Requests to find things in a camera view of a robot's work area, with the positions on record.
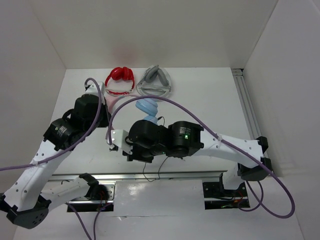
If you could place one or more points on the red headphones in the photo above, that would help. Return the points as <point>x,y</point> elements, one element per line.
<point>117,75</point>

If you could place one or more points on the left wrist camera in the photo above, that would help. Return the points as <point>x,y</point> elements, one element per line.
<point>92,89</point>

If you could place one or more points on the aluminium front rail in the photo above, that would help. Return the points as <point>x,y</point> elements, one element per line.
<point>155,175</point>

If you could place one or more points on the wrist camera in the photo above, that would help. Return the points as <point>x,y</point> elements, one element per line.
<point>118,138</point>
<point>92,89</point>

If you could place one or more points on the grey white headphones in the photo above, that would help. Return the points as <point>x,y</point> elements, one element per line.
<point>155,81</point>

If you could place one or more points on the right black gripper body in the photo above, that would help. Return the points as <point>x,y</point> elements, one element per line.
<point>143,154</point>

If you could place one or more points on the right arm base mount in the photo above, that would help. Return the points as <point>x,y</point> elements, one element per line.
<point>216,198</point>

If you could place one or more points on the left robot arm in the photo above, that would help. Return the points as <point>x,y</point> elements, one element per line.
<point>27,203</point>

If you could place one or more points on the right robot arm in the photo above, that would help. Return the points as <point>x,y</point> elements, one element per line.
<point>189,139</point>

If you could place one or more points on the aluminium side rail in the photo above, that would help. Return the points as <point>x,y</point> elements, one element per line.
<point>246,103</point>

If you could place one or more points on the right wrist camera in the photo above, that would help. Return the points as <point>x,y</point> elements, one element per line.
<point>118,138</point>

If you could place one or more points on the pink blue cat-ear headphones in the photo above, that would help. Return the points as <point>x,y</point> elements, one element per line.
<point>147,105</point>

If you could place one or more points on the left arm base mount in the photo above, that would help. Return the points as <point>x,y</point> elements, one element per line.
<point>104,198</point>

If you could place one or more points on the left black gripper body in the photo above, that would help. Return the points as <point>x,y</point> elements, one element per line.
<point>103,120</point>

